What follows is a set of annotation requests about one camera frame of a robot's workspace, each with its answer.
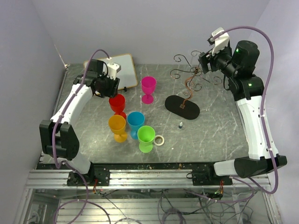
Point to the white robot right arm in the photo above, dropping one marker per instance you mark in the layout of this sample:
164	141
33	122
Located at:
238	67

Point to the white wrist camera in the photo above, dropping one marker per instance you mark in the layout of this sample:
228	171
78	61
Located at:
112	68
219	39

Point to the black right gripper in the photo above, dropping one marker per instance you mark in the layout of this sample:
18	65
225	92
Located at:
207	57

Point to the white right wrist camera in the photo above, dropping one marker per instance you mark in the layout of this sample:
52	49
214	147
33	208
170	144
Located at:
219	39

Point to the magenta plastic wine glass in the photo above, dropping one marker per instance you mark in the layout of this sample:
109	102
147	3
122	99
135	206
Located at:
148	84

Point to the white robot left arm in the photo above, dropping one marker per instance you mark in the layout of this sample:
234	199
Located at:
58	137

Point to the blue plastic wine glass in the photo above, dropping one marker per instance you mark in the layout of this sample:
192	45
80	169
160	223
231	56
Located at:
135	121

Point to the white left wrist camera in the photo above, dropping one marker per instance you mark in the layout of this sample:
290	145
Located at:
112	68

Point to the green plastic wine glass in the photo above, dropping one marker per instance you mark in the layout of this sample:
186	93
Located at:
146	136

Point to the aluminium mounting rail frame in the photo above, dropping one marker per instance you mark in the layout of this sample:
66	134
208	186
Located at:
125	179

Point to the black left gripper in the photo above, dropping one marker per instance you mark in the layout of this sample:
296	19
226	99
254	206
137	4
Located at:
113	89

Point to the clear wine glass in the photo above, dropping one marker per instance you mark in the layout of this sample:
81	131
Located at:
194	56

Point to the white tape roll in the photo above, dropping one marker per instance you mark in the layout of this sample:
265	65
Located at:
159	140

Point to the orange plastic wine glass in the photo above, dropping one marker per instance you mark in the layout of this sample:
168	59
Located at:
117	126

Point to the copper wire wine glass rack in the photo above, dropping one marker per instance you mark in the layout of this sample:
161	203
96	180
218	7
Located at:
184	107

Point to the red plastic wine glass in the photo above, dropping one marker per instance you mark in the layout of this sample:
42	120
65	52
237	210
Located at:
117	105

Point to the small framed whiteboard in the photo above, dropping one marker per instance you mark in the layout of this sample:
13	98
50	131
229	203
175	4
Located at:
127	74

